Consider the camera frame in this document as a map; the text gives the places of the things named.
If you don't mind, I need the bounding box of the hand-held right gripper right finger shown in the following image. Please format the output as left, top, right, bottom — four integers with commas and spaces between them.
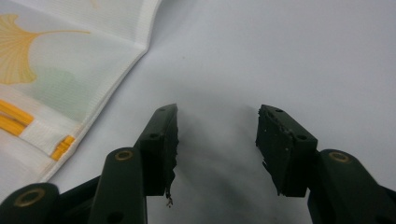
255, 104, 318, 198

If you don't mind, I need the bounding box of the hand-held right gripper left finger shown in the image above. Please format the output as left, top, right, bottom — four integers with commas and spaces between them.
134, 103, 180, 208

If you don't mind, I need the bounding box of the white leaf-patterned cloth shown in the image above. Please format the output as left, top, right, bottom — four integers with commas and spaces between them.
0, 0, 163, 203

